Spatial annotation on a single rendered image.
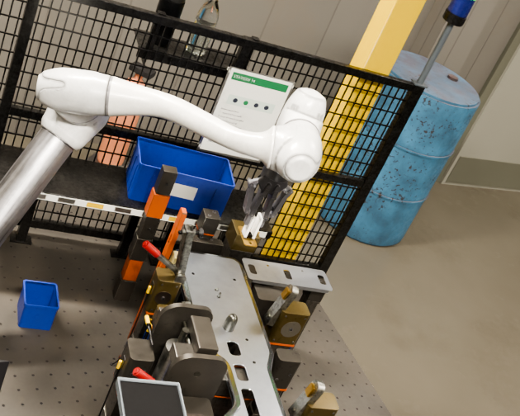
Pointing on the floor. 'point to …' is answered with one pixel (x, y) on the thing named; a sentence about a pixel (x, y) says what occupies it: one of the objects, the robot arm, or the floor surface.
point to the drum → (408, 151)
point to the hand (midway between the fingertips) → (252, 224)
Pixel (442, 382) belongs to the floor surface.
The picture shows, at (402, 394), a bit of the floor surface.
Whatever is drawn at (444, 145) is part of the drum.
